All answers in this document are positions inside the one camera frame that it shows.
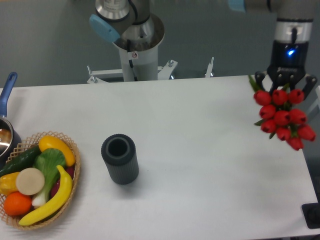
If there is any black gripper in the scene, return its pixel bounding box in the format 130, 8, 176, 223
254, 40, 318, 100

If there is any red tulip bouquet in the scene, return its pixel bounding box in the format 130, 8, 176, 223
248, 76, 317, 151

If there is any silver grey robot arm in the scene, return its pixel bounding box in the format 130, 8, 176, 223
89, 0, 317, 95

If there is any black device at table edge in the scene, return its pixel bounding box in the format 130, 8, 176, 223
301, 202, 320, 229

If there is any dark grey ribbed vase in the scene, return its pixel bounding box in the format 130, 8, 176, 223
100, 133, 139, 185

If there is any purple red vegetable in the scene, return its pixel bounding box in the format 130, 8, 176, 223
50, 166, 75, 199

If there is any green bok choy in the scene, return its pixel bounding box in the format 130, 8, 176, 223
32, 148, 66, 208

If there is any yellow banana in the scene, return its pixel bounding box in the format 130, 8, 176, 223
18, 165, 73, 227

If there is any dark green cucumber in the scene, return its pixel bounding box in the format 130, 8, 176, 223
0, 145, 41, 177

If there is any beige round disc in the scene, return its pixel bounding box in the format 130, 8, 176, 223
15, 167, 45, 196

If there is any yellow bell pepper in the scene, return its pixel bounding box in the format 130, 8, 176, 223
0, 172, 20, 196

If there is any orange fruit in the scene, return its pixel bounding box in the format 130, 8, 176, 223
3, 191, 32, 216

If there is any woven wicker basket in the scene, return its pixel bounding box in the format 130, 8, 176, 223
0, 131, 81, 231

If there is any white metal frame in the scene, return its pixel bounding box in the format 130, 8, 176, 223
306, 86, 320, 122

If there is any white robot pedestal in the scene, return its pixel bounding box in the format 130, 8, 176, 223
87, 47, 178, 84

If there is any blue handled saucepan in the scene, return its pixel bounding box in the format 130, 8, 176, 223
0, 72, 22, 169

